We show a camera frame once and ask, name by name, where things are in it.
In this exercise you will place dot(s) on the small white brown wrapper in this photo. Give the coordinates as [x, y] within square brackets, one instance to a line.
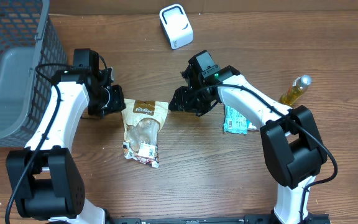
[147, 154]

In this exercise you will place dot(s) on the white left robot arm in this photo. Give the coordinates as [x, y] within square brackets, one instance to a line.
[46, 183]

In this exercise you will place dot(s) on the teal wipes packet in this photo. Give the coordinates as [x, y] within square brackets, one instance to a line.
[234, 122]

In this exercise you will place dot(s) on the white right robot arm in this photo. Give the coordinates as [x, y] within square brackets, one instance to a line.
[293, 151]

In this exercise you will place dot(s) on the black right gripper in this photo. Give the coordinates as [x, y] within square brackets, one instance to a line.
[186, 100]

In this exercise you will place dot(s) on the dark grey plastic basket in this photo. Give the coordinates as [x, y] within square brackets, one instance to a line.
[30, 51]

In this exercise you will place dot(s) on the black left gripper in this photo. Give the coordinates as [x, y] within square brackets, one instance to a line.
[117, 102]

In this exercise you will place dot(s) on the yellow liquid bottle grey cap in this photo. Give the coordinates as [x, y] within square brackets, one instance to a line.
[298, 88]

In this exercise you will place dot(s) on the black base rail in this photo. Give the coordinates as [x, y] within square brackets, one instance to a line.
[185, 220]

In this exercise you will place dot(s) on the brown snack pouch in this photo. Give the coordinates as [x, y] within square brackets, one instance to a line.
[143, 120]

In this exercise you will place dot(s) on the teal tissue pack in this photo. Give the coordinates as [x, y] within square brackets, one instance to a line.
[251, 127]

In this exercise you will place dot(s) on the white barcode scanner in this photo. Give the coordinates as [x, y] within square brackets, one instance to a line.
[176, 26]

